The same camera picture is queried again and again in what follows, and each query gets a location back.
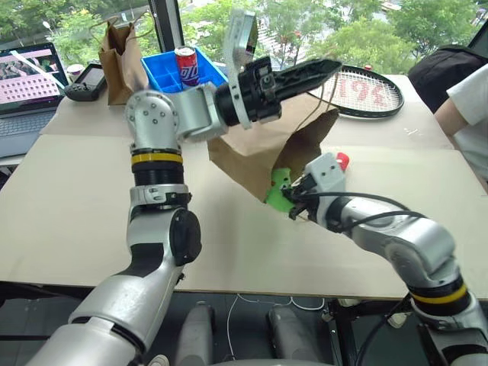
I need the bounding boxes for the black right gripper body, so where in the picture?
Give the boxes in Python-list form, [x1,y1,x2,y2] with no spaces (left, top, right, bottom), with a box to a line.
[291,173,320,222]

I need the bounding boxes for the large brown paper bag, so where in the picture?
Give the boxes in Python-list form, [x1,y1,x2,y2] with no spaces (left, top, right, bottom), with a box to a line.
[207,78,341,223]

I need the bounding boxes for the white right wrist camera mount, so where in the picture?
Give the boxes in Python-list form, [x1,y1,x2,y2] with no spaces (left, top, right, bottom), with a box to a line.
[303,152,348,196]

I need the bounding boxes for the black tennis racket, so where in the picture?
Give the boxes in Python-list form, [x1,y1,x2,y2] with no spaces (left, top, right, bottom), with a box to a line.
[304,63,405,121]

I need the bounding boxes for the narrow brown paper bag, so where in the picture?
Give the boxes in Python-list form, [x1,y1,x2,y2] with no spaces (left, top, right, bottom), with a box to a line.
[89,15,150,107]

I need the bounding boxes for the white cup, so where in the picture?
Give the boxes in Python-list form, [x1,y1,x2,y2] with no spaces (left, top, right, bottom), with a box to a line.
[66,63,85,83]

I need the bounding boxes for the grey laptop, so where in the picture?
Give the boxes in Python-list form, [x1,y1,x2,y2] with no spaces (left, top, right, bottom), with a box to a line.
[0,41,70,159]

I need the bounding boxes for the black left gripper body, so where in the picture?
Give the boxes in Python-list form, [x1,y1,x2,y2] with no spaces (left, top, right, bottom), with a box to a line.
[236,56,284,124]

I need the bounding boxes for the black handheld game console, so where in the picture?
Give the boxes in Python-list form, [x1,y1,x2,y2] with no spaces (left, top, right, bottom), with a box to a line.
[63,63,108,103]

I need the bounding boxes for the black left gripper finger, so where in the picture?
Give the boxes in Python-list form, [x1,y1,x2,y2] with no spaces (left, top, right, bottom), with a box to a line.
[271,59,343,91]
[275,77,329,104]

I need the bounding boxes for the person in white shirt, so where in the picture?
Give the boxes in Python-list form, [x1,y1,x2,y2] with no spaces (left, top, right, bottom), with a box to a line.
[445,62,488,194]
[407,44,488,115]

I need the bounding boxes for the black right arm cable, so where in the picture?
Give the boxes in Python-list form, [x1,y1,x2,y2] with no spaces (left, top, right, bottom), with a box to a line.
[300,191,429,234]

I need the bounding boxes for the blue plastic divided bin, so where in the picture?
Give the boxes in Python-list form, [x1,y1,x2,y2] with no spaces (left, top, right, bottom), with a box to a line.
[140,47,230,95]

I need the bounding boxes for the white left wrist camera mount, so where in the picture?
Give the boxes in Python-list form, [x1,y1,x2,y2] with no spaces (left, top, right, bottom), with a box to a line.
[223,8,257,130]

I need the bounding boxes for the dark rounded shape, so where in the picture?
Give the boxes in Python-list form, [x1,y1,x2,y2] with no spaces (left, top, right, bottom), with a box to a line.
[265,306,319,364]

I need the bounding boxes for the black window frame post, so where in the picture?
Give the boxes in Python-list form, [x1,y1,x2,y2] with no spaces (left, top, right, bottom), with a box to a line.
[146,0,185,65]

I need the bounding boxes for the green plush toy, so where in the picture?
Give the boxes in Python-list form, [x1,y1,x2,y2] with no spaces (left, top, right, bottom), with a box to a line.
[265,166,297,214]

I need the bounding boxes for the white cable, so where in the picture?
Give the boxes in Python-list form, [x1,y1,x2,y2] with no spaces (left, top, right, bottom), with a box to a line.
[226,292,326,361]

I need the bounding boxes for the red purple soda can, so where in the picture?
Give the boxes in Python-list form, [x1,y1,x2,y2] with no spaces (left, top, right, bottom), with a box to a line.
[175,46,200,88]

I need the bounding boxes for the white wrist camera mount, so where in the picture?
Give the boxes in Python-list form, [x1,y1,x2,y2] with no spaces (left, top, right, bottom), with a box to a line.
[223,8,257,130]
[303,152,348,196]

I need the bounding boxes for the black floor cable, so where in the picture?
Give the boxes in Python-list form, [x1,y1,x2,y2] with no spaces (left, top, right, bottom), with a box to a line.
[349,296,415,366]

